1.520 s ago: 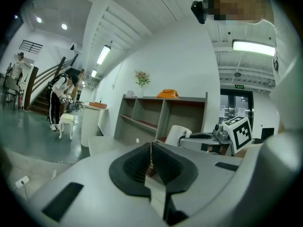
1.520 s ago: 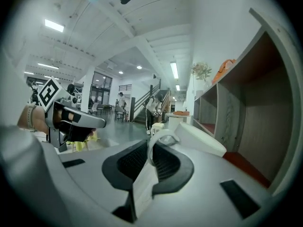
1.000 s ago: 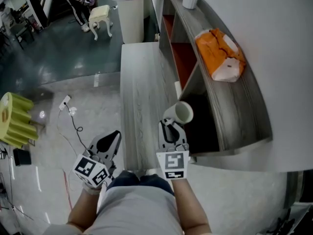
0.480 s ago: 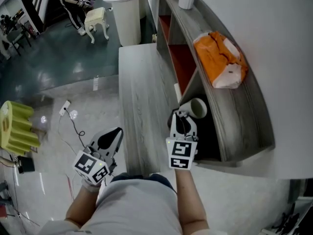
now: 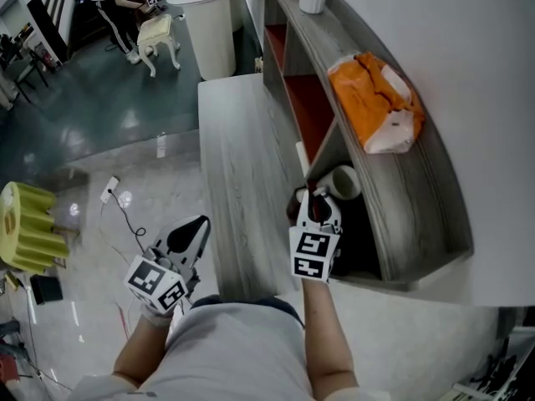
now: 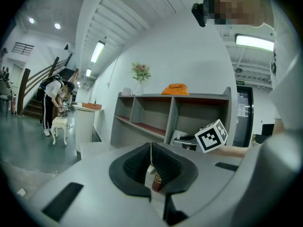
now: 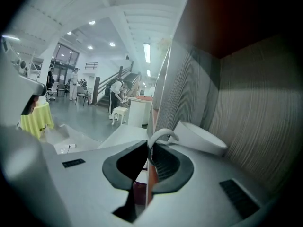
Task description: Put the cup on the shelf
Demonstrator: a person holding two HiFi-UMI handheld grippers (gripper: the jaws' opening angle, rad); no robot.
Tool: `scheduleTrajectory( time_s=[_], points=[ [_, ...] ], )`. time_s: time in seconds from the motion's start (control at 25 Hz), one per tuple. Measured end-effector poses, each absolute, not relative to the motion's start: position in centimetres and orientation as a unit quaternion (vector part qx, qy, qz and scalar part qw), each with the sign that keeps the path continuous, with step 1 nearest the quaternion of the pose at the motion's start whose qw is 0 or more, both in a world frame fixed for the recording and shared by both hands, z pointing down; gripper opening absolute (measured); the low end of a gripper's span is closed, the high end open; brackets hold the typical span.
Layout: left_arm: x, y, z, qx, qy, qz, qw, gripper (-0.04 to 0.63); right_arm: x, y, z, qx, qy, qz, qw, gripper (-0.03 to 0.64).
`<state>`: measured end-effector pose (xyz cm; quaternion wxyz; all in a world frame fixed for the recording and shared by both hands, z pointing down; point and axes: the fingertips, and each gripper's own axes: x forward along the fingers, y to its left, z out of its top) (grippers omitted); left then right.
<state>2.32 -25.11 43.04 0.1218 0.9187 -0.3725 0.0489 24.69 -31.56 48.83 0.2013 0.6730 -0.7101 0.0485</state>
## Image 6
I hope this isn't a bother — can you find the wide ceiling light panel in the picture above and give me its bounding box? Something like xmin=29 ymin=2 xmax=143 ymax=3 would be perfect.
xmin=234 ymin=33 xmax=276 ymax=52

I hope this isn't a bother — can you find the black monitor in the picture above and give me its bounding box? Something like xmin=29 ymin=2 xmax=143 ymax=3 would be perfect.
xmin=261 ymin=123 xmax=276 ymax=137

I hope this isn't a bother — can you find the black balcony railing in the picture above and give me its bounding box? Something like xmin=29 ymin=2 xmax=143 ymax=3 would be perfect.
xmin=11 ymin=42 xmax=35 ymax=56

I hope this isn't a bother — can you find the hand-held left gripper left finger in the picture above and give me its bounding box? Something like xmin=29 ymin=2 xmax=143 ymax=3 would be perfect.
xmin=27 ymin=141 xmax=171 ymax=227

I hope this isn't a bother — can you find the white round counter table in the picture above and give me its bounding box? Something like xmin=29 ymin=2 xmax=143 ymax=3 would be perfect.
xmin=72 ymin=102 xmax=104 ymax=151

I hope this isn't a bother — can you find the black glass door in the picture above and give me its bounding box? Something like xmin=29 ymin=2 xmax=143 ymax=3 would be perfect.
xmin=232 ymin=86 xmax=254 ymax=148

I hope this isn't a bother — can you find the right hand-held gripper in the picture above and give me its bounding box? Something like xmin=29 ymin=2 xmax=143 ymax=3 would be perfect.
xmin=173 ymin=118 xmax=229 ymax=154

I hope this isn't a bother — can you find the person's right forearm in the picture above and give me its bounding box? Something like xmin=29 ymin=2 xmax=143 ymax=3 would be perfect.
xmin=211 ymin=145 xmax=249 ymax=159

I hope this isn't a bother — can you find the person's torso in light shirt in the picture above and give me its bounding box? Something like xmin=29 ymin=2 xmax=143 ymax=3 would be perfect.
xmin=268 ymin=0 xmax=303 ymax=138

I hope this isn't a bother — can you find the staircase with dark railing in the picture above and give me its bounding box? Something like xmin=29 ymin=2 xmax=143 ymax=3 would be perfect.
xmin=17 ymin=52 xmax=79 ymax=118

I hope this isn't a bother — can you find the flower bouquet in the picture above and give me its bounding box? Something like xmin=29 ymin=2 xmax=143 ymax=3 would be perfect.
xmin=131 ymin=62 xmax=152 ymax=83

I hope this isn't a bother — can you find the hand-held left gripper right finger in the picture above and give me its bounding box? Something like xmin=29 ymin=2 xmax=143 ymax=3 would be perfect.
xmin=151 ymin=131 xmax=298 ymax=227

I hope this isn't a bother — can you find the orange tray box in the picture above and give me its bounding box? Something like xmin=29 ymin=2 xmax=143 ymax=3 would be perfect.
xmin=81 ymin=102 xmax=103 ymax=110

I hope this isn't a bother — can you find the white stool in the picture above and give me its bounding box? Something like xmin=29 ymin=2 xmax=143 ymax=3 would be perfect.
xmin=51 ymin=116 xmax=70 ymax=146

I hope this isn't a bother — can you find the black head camera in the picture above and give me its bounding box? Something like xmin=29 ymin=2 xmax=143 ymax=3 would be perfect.
xmin=191 ymin=2 xmax=209 ymax=28

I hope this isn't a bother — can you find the orange bag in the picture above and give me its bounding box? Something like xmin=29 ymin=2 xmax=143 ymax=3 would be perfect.
xmin=161 ymin=83 xmax=190 ymax=96

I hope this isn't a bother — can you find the grey wooden shelf unit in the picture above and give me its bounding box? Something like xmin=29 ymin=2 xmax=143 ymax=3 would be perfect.
xmin=109 ymin=87 xmax=232 ymax=151

